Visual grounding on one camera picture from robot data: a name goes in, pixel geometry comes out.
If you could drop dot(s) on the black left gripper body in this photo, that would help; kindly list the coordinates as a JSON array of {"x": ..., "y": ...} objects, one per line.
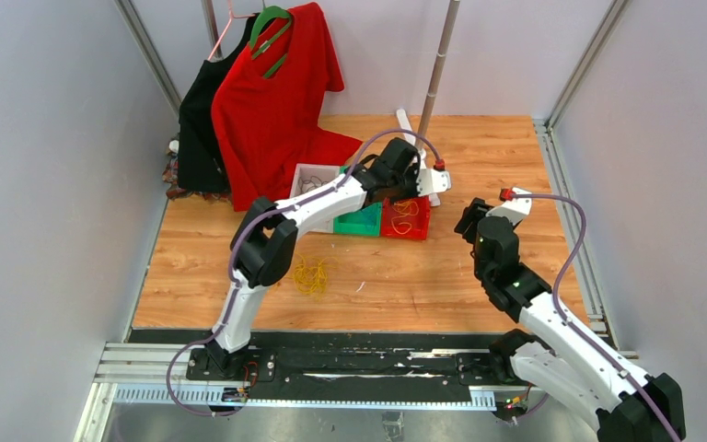
[{"x": 405, "y": 187}]

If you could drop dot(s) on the beige rack pole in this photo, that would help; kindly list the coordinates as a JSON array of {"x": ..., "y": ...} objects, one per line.
[{"x": 439, "y": 64}]

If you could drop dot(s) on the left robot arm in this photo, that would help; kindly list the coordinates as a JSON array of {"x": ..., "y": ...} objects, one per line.
[{"x": 263, "y": 248}]

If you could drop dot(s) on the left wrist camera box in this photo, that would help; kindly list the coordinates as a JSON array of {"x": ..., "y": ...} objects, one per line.
[{"x": 432, "y": 181}]

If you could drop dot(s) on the green clothes hanger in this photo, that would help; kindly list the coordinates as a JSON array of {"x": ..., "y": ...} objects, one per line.
[{"x": 267, "y": 37}]

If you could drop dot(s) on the green storage bin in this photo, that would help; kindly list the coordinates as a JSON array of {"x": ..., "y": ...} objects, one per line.
[{"x": 365, "y": 222}]

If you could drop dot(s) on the black garment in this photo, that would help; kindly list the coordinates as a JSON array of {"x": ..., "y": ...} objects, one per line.
[{"x": 201, "y": 167}]

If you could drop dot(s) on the patterned cloth at wall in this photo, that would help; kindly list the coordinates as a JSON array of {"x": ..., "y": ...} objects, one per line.
[{"x": 171, "y": 178}]

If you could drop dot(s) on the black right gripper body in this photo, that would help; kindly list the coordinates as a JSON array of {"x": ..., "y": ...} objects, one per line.
[{"x": 468, "y": 226}]

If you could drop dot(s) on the pink clothes hanger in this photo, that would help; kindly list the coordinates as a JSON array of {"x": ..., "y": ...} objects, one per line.
[{"x": 221, "y": 17}]

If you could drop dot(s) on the red storage bin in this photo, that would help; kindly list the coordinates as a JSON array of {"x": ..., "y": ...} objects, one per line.
[{"x": 406, "y": 219}]

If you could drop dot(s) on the white storage bin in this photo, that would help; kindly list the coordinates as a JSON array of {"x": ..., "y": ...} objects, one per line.
[{"x": 309, "y": 177}]

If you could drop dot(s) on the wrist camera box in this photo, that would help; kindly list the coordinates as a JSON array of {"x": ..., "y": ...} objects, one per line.
[
  {"x": 515, "y": 207},
  {"x": 432, "y": 181}
]

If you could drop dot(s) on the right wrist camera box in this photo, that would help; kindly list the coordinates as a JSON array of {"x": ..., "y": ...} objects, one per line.
[{"x": 515, "y": 207}]

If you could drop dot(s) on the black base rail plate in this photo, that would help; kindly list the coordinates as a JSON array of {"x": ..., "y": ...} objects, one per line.
[{"x": 357, "y": 366}]

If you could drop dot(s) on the white rack base foot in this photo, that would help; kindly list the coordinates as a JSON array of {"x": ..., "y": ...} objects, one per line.
[{"x": 405, "y": 124}]

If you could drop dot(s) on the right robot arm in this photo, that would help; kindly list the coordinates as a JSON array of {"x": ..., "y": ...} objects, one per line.
[{"x": 554, "y": 350}]

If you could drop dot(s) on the red t-shirt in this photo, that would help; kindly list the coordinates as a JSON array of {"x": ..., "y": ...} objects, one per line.
[{"x": 265, "y": 127}]

